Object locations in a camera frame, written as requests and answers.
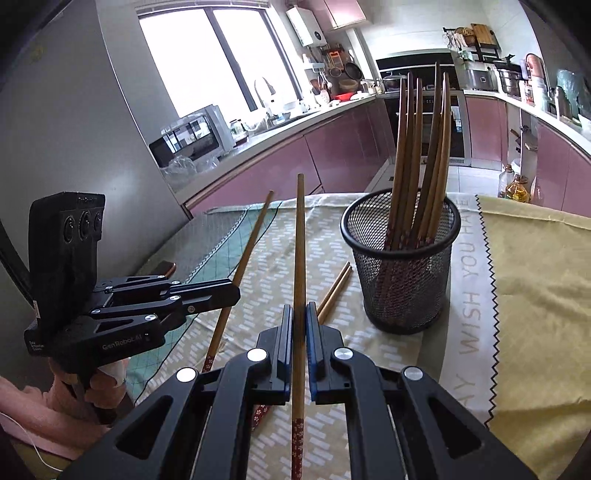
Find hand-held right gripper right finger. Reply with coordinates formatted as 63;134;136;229
305;302;522;480

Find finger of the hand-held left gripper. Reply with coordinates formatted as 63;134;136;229
95;275;234;301
51;281;242;367

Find cooking oil bottle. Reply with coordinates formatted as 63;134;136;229
505;174;532;203

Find person's left hand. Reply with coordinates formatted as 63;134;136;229
48;357;129;409

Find white water heater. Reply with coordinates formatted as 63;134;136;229
285;6;324;47

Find bundle of wooden chopsticks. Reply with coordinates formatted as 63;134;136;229
379;62;453;324

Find steel stock pot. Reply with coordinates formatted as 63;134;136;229
498;68;522;95

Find pink kitchen base cabinets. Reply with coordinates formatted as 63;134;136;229
464;95;591;217
182;99;398;217

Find white cable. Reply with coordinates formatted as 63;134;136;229
0;410;63;472

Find pink wall cabinet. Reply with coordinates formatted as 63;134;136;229
300;0;368;33

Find small countertop oven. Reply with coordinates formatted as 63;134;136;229
148;105;234;168

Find black range hood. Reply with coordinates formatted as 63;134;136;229
375;52;455;90

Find patchwork printed tablecloth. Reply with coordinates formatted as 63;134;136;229
124;193;591;480

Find black mesh holder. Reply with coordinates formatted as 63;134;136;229
341;188;461;335

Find green bag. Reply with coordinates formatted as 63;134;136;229
556;69;587;116

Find kitchen faucet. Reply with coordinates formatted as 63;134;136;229
254;78;278;121

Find steel thermos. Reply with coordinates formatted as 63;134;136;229
551;85;573;118

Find pink kettle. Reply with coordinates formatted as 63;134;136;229
525;53;548;81

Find black wall rack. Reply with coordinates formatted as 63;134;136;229
443;23;502;63

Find kitchen window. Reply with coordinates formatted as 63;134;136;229
139;4;301;121

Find built-in black oven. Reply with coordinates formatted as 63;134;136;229
383;92;472;167

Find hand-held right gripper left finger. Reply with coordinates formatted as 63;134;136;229
60;305;295;480

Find clear plastic bag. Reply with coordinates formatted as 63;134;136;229
161;156;218;192

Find silver rice cooker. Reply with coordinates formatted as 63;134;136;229
463;65;498;90

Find grey refrigerator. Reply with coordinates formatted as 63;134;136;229
0;0;197;324

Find person's left forearm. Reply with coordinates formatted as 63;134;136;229
0;374;114;462

